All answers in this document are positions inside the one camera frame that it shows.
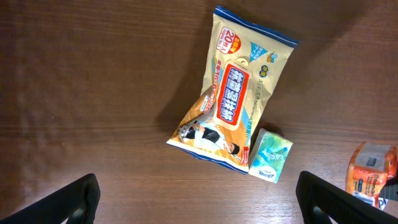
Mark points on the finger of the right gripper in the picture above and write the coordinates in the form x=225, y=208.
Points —
x=390, y=190

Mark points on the orange tissue pack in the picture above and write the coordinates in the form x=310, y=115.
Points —
x=369, y=168

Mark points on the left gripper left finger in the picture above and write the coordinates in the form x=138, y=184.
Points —
x=75, y=203

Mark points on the beige wet wipes pack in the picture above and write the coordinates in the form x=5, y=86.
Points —
x=243, y=66

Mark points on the teal tissue pack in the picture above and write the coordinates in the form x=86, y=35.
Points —
x=268, y=156

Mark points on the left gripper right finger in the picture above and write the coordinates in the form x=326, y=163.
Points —
x=322, y=202

